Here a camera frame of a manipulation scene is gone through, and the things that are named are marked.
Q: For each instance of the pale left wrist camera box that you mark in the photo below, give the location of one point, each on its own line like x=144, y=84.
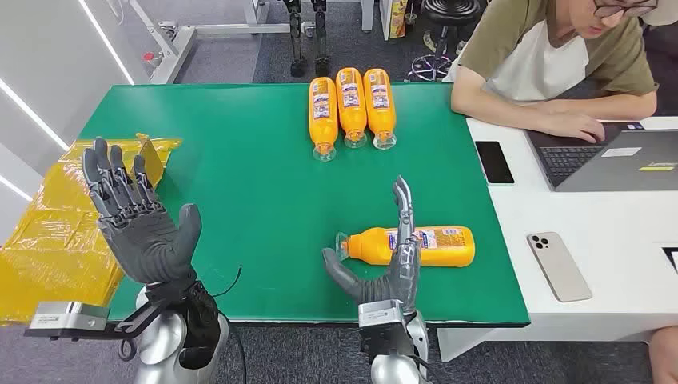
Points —
x=63, y=318

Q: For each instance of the green table mat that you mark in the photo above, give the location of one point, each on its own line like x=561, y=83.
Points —
x=254, y=185

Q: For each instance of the black stool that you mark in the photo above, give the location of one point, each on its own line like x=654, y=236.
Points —
x=450, y=10

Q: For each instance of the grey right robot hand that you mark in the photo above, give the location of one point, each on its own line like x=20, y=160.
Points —
x=402, y=275

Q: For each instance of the yellow plastic-wrapped box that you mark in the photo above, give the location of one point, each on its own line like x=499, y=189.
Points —
x=58, y=238

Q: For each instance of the person's knee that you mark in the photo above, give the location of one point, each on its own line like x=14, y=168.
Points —
x=666, y=358

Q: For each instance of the black left camera bracket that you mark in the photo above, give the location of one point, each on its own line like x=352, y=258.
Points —
x=137, y=318

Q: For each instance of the red button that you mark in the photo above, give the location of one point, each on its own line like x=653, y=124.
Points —
x=149, y=57

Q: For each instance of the black robot leg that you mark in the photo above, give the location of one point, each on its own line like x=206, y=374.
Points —
x=321, y=37
x=295, y=37

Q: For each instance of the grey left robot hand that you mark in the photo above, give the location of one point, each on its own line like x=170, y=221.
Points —
x=143, y=244

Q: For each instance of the orange bottle with clear cap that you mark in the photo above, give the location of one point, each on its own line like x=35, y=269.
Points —
x=380, y=116
x=450, y=249
x=351, y=116
x=323, y=124

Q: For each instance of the yellow printed box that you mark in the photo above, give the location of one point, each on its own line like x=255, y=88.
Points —
x=397, y=18

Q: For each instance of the black smartphone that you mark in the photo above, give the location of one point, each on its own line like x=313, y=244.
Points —
x=494, y=162

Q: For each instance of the grey laptop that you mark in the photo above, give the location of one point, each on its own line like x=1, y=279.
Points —
x=614, y=164

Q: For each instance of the beige smartphone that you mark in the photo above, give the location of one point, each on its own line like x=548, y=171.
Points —
x=559, y=267

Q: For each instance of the white metal frame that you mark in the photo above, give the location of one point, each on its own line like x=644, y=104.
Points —
x=175, y=53

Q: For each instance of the black flat device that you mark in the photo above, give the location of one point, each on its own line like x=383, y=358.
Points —
x=672, y=260

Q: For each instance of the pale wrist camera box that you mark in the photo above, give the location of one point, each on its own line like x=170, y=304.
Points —
x=63, y=318
x=378, y=314

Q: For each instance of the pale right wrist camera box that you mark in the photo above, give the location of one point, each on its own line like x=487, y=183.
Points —
x=378, y=314

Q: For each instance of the person's shoe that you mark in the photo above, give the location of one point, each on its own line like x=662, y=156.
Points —
x=429, y=42

